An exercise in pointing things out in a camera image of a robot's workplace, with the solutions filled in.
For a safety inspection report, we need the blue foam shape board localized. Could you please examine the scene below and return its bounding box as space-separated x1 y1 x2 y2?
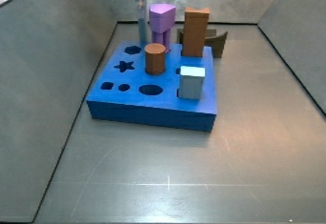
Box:
87 41 217 132

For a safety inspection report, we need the light blue rectangular block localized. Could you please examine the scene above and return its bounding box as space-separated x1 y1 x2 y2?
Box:
177 66 204 100

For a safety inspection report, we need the brown cylinder block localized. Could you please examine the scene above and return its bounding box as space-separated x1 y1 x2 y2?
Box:
145 43 165 75

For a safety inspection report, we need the tall brown block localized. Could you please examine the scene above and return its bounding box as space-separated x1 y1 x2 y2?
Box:
181 7 209 57

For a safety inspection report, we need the purple two-pronged block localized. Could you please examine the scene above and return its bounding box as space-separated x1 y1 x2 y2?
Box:
149 4 176 51

